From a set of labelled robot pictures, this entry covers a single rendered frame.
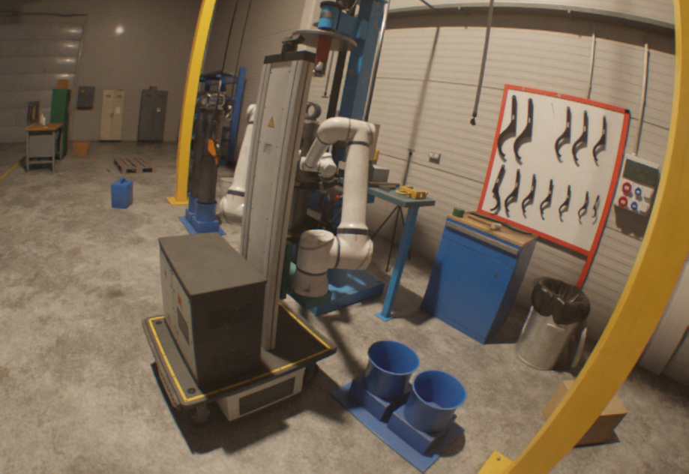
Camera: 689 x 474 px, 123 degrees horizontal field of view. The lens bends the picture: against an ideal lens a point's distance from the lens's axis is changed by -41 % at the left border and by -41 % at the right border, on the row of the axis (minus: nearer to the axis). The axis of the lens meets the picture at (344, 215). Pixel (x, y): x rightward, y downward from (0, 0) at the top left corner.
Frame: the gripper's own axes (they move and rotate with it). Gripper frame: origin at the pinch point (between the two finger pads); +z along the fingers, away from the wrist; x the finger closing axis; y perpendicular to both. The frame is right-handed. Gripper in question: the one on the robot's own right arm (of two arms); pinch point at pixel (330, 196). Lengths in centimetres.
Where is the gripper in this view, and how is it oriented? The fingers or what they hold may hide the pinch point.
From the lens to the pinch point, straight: 238.7
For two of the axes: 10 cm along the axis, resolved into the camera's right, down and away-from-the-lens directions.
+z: 0.8, 8.7, 4.9
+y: 6.6, 3.2, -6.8
